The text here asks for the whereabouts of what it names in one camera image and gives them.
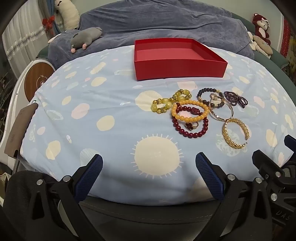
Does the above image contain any red ribbon bow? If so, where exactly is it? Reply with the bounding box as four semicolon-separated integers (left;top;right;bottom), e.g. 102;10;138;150
42;17;55;31

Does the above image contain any cream plush toy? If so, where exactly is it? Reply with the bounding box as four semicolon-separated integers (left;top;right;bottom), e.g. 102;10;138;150
54;0;80;31

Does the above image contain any grey-blue blanket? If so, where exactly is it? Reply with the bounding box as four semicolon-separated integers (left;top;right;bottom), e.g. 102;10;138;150
47;3;255;70

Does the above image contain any dark brown bead bracelet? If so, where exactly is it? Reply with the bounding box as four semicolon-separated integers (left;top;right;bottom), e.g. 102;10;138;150
197;88;225;109

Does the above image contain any red patterned wall hanging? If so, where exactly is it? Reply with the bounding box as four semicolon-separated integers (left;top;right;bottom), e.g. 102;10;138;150
280;18;292;55

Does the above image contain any grey plush mouse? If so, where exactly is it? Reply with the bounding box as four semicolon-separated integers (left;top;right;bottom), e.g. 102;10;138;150
70;27;103;54

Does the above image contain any red cardboard box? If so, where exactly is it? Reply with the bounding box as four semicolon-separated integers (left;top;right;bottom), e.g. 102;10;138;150
133;38;228;81

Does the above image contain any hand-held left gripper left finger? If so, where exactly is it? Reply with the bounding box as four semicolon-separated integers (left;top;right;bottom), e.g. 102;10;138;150
29;154;104;241

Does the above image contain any gold leaf cuff bracelet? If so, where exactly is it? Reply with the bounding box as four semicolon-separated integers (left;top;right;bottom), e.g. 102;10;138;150
222;118;250;149

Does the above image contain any red monkey plush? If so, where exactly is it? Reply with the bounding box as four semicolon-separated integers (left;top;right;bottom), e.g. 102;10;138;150
252;13;271;45

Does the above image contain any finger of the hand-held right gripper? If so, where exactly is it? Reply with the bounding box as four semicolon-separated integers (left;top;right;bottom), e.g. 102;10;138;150
283;134;296;168
252;150;284;184

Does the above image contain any thin gold bangle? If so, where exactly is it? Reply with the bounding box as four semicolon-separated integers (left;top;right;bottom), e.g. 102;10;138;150
208;97;234;122

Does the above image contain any yellow-green bead bracelet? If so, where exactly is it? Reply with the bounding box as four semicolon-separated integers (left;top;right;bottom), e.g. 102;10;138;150
151;90;193;115

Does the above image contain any beige spotted plush toy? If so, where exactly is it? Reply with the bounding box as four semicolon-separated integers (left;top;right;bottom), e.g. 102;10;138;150
247;31;274;58

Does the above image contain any white device with wooden disc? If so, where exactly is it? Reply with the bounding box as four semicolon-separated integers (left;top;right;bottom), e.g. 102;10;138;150
0;59;54;173

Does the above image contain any light blue spotted sheet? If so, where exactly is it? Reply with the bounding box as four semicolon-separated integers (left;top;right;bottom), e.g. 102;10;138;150
20;44;294;205

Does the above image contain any teal padded bed frame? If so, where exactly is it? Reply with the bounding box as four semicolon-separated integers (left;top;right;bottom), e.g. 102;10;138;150
231;11;296;79

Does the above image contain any dark red bead bracelet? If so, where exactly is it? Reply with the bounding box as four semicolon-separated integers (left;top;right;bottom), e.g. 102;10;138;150
172;105;209;139

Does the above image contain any white curtain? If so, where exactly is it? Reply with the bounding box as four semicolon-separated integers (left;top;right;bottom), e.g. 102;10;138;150
2;5;59;66

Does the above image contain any orange bead bracelet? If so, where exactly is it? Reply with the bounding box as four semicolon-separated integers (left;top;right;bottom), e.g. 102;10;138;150
171;100;210;122

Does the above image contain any purple bead bracelet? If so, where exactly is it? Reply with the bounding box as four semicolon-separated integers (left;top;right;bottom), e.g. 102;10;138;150
223;91;248;109

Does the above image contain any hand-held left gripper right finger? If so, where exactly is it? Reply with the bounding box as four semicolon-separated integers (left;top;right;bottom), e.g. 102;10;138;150
195;152;273;241

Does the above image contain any grey padded bed edge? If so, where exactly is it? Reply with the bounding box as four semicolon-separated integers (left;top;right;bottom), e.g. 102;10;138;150
79;195;221;241

